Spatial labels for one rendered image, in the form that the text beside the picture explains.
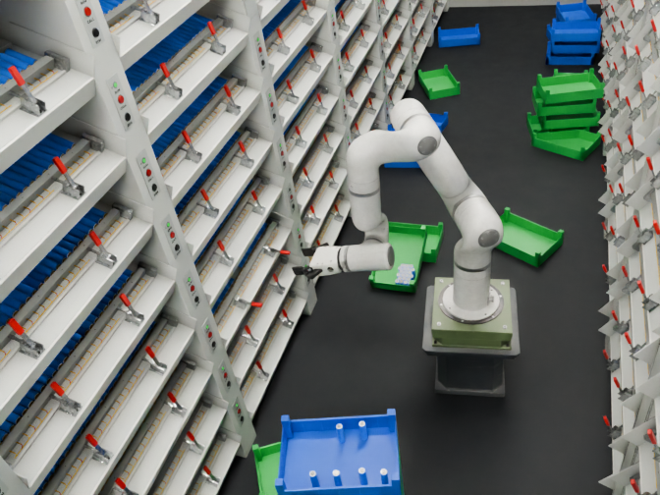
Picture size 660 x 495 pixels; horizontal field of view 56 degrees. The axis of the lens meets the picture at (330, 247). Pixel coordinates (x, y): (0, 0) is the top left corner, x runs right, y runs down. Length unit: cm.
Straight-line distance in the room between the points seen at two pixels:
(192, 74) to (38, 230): 67
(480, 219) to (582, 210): 142
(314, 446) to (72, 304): 73
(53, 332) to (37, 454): 25
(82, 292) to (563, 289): 198
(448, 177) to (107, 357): 101
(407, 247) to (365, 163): 121
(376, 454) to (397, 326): 101
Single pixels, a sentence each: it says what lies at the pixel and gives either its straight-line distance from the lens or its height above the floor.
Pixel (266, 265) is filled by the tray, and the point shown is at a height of 49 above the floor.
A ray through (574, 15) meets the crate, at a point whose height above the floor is 16.
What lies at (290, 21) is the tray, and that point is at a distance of 249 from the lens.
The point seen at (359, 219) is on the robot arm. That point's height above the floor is 84.
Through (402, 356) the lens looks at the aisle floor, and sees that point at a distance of 252.
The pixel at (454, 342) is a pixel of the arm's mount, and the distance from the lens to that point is 215.
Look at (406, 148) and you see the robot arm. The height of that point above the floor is 107.
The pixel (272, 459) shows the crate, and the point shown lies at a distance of 231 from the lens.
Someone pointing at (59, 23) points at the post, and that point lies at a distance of 141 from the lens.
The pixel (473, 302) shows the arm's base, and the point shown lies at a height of 42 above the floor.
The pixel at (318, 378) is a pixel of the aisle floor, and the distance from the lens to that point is 249.
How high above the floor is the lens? 193
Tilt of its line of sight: 40 degrees down
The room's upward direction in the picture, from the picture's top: 10 degrees counter-clockwise
